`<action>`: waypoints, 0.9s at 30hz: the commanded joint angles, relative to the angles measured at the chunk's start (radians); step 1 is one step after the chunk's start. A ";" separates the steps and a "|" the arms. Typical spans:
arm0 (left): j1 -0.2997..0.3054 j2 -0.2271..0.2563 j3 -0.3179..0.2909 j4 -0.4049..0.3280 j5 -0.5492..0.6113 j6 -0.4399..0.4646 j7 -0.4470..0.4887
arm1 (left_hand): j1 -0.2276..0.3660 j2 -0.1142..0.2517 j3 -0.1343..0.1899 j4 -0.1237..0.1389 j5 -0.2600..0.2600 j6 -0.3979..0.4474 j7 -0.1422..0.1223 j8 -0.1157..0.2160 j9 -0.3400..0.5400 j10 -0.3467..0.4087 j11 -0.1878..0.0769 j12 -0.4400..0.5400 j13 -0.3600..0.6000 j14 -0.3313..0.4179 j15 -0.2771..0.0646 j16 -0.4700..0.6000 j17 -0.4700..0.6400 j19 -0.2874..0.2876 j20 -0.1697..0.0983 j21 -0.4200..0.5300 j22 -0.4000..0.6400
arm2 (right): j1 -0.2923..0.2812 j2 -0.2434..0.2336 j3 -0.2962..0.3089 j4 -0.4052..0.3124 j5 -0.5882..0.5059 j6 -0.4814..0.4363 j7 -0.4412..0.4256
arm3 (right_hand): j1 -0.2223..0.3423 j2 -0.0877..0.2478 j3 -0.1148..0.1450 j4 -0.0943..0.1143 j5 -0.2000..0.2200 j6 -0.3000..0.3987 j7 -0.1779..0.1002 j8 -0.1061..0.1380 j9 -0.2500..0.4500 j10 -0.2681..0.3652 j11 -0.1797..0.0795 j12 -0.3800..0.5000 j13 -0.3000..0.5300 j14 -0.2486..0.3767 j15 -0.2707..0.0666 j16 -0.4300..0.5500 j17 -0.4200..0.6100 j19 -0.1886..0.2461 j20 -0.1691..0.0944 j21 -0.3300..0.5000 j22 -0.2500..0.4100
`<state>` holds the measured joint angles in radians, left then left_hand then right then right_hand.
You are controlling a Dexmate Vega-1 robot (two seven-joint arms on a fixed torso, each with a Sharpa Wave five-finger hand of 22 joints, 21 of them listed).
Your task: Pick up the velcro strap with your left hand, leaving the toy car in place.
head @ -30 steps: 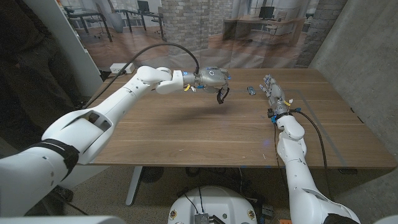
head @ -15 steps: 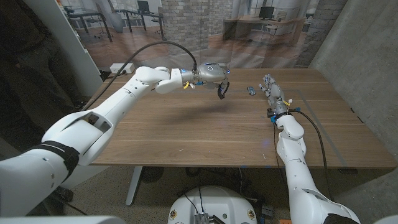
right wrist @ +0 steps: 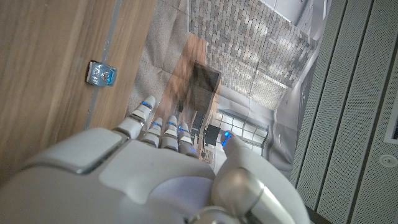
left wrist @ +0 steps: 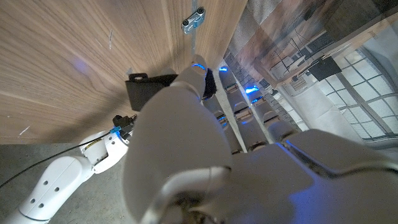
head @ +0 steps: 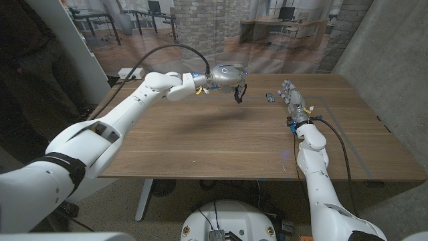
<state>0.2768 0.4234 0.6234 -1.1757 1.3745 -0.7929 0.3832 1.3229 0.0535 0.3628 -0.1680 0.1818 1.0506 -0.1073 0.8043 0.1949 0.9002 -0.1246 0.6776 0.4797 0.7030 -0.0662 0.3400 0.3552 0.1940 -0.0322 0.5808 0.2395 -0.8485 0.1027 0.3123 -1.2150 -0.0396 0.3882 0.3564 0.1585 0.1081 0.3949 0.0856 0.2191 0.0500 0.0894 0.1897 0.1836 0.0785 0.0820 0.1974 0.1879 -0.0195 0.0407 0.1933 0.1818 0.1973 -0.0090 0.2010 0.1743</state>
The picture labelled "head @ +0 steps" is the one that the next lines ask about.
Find printed office backdrop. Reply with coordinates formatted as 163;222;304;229
63;0;374;76

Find white table leg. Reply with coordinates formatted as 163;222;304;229
134;179;154;222

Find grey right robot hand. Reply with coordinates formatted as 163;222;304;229
276;79;315;124

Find white partition panel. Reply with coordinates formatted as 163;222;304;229
26;0;112;96

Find white power strip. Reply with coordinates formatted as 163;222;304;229
118;67;146;80

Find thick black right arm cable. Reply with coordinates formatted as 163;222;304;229
312;116;358;217

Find small black rectangular block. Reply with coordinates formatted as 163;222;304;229
233;83;248;104

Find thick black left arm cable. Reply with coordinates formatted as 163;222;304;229
87;43;211;121

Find person in dark clothes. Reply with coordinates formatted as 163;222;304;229
0;0;92;165

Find black round ribbed disc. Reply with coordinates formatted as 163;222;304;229
150;179;177;197

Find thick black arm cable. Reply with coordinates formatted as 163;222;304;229
312;116;358;217
87;43;211;121

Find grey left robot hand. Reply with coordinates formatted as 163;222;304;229
208;63;249;94

